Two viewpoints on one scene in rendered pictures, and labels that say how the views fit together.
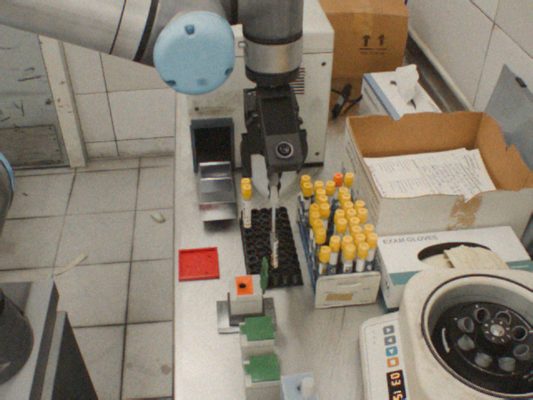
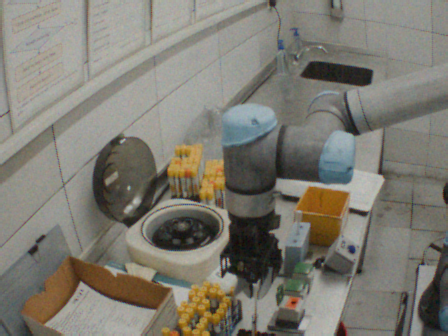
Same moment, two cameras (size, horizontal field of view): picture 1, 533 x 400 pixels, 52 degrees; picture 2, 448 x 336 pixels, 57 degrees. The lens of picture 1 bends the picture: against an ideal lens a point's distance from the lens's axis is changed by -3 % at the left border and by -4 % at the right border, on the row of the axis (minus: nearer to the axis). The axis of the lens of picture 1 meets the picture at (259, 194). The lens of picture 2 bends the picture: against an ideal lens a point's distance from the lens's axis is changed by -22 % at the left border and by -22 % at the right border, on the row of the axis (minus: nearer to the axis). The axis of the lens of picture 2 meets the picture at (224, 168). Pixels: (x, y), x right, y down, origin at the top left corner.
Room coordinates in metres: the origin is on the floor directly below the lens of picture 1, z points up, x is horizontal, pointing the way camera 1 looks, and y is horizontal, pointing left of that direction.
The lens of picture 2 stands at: (1.25, 0.27, 1.67)
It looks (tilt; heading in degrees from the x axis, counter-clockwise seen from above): 28 degrees down; 209
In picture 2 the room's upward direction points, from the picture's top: 4 degrees counter-clockwise
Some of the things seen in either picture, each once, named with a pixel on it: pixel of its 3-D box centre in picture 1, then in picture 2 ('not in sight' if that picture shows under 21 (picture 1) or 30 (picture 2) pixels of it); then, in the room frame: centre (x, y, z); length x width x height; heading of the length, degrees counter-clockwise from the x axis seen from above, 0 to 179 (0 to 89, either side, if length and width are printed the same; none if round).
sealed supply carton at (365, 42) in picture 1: (353, 22); not in sight; (1.49, -0.26, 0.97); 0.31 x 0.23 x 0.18; 0
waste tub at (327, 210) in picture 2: not in sight; (322, 216); (0.18, -0.04, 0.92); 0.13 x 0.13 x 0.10; 3
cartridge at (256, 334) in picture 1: (256, 342); (295, 295); (0.48, 0.00, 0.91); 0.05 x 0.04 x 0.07; 96
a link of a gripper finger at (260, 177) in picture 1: (258, 167); (261, 288); (0.66, 0.00, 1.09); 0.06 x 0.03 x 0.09; 6
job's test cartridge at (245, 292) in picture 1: (246, 298); (290, 311); (0.55, 0.02, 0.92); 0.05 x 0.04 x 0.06; 95
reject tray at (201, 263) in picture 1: (198, 263); not in sight; (0.66, 0.10, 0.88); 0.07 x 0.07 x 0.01; 6
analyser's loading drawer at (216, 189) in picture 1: (215, 173); not in sight; (0.86, 0.09, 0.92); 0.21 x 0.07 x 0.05; 6
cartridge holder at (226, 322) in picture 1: (246, 310); (290, 319); (0.55, 0.02, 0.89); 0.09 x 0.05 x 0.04; 95
